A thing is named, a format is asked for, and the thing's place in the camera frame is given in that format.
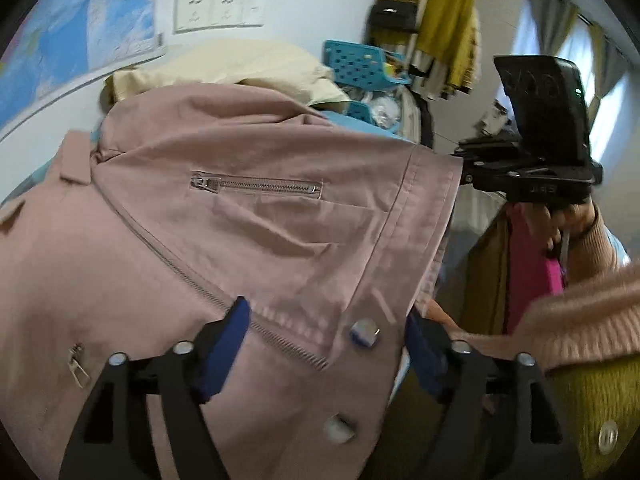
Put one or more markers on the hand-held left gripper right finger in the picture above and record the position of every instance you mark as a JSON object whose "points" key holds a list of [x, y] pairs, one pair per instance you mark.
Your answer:
{"points": [[425, 355]]}

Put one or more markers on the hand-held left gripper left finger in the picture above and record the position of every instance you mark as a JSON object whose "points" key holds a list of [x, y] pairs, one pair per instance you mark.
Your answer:
{"points": [[227, 345]]}

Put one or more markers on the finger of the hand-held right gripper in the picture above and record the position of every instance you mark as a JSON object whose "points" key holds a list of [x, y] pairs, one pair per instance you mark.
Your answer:
{"points": [[477, 165]]}

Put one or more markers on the pink zippered jacket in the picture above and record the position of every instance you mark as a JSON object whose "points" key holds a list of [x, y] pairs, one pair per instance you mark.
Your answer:
{"points": [[250, 240]]}

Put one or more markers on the person's right forearm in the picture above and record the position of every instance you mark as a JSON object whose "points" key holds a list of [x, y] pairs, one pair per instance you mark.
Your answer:
{"points": [[585, 320]]}

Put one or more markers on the person's right hand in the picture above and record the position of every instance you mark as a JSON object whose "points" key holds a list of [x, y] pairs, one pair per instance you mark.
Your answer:
{"points": [[565, 220]]}

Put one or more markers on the teal grey printed blanket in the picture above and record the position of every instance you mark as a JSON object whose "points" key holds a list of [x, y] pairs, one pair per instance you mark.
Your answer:
{"points": [[382, 136]]}

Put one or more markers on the grey curtain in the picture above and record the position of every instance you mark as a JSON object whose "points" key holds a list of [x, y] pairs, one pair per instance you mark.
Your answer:
{"points": [[550, 10]]}

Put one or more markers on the brown cloth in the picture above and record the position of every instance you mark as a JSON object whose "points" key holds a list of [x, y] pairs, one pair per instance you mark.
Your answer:
{"points": [[485, 270]]}

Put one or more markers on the magenta cloth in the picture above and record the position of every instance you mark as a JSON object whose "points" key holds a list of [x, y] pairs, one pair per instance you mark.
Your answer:
{"points": [[530, 270]]}

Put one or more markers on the blue plastic basket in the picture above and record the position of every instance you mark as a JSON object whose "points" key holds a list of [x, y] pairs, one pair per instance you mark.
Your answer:
{"points": [[360, 110], [355, 62]]}

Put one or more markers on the hanging mustard coat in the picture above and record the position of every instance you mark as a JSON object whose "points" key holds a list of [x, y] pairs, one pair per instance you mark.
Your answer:
{"points": [[445, 15]]}

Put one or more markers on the black handbag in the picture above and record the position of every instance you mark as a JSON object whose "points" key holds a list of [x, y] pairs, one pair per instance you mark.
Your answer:
{"points": [[395, 15]]}

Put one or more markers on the cream cloth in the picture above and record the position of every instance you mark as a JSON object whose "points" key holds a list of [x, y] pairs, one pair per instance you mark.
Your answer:
{"points": [[240, 62]]}

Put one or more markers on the white wall socket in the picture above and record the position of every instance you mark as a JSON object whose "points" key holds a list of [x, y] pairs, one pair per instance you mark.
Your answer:
{"points": [[192, 12], [254, 11], [227, 10]]}

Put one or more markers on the wall map poster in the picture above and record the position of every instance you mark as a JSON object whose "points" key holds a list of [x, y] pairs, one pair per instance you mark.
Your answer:
{"points": [[55, 35]]}

